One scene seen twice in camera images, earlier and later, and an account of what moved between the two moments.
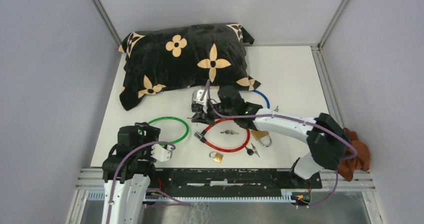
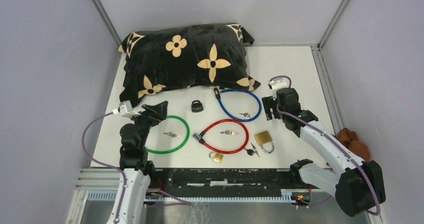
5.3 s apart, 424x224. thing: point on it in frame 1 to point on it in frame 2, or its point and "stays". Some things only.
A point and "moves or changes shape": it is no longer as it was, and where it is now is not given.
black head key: x=249 y=151 stays
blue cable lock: x=265 y=97 moves or changes shape
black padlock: x=196 y=107 stays
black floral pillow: x=184 y=56 stays
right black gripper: x=203 y=116 to x=269 y=102
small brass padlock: x=218 y=157 stays
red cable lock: x=200 y=134 stays
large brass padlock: x=258 y=135 moves or changes shape
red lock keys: x=229 y=132 stays
